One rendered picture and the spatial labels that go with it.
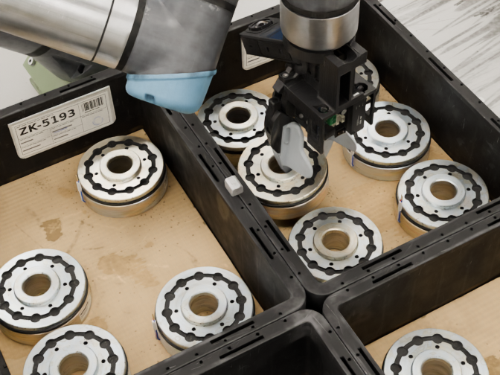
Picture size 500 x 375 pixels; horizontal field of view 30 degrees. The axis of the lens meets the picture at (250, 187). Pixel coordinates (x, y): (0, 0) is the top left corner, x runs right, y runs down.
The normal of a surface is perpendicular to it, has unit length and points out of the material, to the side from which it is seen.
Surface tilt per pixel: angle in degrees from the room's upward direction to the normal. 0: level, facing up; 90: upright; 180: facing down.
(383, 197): 0
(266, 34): 28
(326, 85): 90
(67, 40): 94
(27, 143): 90
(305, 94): 0
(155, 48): 63
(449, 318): 0
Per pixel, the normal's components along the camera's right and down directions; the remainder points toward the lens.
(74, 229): -0.04, -0.65
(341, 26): 0.51, 0.65
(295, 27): -0.68, 0.57
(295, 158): -0.80, 0.38
